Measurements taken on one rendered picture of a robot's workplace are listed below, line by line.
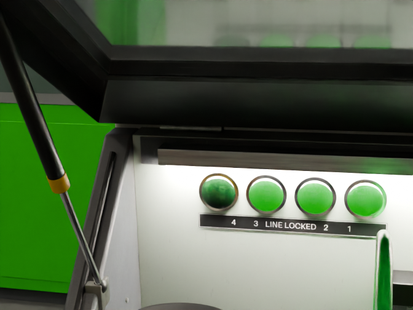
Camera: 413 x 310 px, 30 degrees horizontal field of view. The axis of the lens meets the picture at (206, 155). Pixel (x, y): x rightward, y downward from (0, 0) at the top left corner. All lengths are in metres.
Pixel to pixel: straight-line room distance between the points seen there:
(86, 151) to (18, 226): 0.51
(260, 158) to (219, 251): 0.15
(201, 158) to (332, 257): 0.21
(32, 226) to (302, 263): 2.66
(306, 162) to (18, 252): 2.84
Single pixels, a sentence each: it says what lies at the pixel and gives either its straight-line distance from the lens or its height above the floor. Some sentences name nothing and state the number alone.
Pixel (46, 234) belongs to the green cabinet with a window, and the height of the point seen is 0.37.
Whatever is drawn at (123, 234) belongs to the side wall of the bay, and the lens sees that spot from 0.96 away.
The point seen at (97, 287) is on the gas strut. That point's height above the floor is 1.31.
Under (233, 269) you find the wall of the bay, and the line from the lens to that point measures 1.01.
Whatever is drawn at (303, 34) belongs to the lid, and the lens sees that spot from 0.70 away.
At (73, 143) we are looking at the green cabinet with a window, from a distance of 3.35.
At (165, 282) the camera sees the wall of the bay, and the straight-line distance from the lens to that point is 1.04.
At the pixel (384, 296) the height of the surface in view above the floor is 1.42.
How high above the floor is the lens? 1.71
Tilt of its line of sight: 17 degrees down
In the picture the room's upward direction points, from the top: 1 degrees counter-clockwise
